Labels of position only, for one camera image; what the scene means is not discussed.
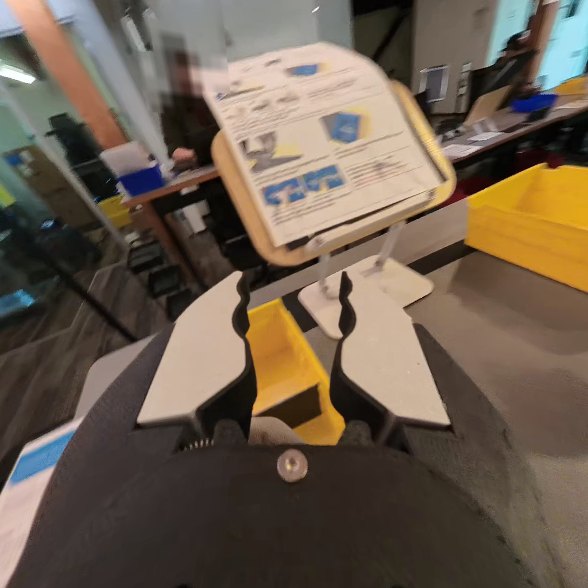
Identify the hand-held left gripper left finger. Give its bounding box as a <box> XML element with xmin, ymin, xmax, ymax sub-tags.
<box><xmin>136</xmin><ymin>272</ymin><xmax>257</xmax><ymax>438</ymax></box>

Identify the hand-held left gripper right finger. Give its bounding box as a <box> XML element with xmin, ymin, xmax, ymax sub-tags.
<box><xmin>329</xmin><ymin>270</ymin><xmax>453</xmax><ymax>448</ymax></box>

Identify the yellow plastic bin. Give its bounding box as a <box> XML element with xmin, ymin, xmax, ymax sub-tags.
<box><xmin>247</xmin><ymin>299</ymin><xmax>346</xmax><ymax>447</ymax></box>
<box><xmin>464</xmin><ymin>164</ymin><xmax>588</xmax><ymax>293</ymax></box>

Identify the wooden document stand white base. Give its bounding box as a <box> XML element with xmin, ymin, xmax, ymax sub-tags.
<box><xmin>210</xmin><ymin>42</ymin><xmax>458</xmax><ymax>341</ymax></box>

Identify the small yellow bin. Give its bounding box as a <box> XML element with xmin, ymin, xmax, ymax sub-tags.
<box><xmin>96</xmin><ymin>195</ymin><xmax>131</xmax><ymax>228</ymax></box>

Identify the blue white paper sheet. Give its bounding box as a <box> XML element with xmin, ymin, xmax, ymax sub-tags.
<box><xmin>0</xmin><ymin>418</ymin><xmax>81</xmax><ymax>572</ymax></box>

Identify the blue plastic bin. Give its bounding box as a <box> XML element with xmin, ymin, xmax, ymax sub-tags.
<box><xmin>120</xmin><ymin>164</ymin><xmax>167</xmax><ymax>196</ymax></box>

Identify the printed instruction sheet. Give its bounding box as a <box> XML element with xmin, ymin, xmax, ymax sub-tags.
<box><xmin>201</xmin><ymin>42</ymin><xmax>440</xmax><ymax>249</ymax></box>

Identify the background office desk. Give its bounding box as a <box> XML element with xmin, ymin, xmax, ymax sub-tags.
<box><xmin>439</xmin><ymin>92</ymin><xmax>588</xmax><ymax>168</ymax></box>

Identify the blue box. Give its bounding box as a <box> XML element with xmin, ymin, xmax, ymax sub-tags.
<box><xmin>511</xmin><ymin>92</ymin><xmax>557</xmax><ymax>114</ymax></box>

